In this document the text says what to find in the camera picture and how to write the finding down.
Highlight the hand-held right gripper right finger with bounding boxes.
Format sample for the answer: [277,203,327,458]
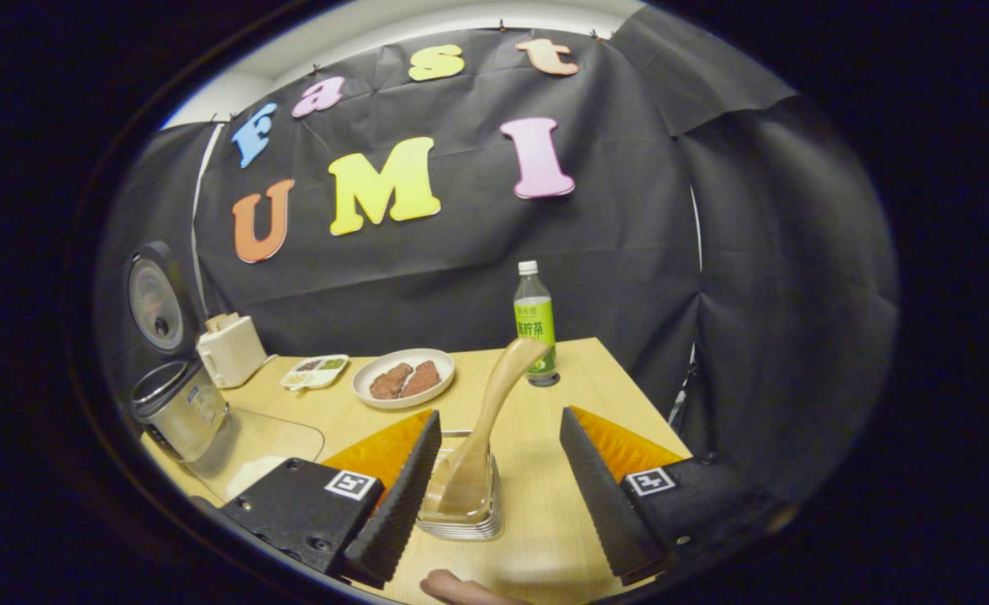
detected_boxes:
[559,406,785,587]

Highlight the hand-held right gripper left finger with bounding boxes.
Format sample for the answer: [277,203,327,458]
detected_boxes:
[221,409,443,589]

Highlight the metal wire chopstick holder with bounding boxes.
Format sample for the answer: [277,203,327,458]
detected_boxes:
[417,430,503,540]

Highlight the wooden spoon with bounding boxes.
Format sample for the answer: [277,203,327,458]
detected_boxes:
[435,338,551,518]

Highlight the grey rice cooker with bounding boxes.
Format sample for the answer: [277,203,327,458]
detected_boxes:
[120,241,230,463]

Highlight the brown meat piece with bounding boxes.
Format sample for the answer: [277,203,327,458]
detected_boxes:
[369,363,415,401]
[400,360,442,398]

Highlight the white round plate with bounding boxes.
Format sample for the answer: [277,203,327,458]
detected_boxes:
[351,348,456,410]

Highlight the white divided food tray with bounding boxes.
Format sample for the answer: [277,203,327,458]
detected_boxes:
[281,355,350,392]

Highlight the green label drink bottle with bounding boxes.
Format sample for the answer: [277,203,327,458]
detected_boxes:
[513,260,560,387]

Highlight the white toaster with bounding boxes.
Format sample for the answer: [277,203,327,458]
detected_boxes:
[196,318,268,389]

